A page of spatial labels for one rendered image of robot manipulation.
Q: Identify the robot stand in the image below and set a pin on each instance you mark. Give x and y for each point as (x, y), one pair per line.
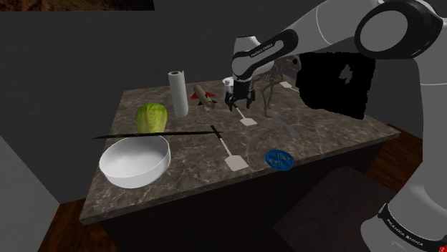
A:
(335, 213)

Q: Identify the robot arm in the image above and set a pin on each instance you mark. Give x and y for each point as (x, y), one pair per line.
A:
(384, 31)

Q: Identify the green melon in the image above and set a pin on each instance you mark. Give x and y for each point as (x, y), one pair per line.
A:
(151, 118)

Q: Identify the grey curved knife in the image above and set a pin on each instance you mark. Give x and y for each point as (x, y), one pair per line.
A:
(288, 127)

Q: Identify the white paper towel roll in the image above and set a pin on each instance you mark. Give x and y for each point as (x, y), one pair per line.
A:
(178, 94)

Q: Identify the brown animal skeleton figure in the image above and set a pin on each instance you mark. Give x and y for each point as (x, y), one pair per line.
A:
(271, 81)

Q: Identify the black ragged block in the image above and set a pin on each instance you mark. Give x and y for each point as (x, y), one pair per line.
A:
(331, 87)

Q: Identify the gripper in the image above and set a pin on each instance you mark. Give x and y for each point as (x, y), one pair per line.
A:
(242, 87)

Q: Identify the blue round disc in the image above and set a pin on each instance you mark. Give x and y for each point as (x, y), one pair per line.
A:
(279, 160)

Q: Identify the small white spatula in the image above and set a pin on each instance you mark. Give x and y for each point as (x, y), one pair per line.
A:
(286, 84)
(248, 121)

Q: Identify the small white bottle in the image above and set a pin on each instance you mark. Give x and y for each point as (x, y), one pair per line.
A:
(227, 86)

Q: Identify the white round bowl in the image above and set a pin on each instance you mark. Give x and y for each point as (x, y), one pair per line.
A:
(134, 164)

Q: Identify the long thin black stick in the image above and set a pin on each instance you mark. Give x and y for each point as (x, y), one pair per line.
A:
(153, 134)

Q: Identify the marble top dark table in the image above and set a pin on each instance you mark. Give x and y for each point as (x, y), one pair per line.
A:
(195, 178)

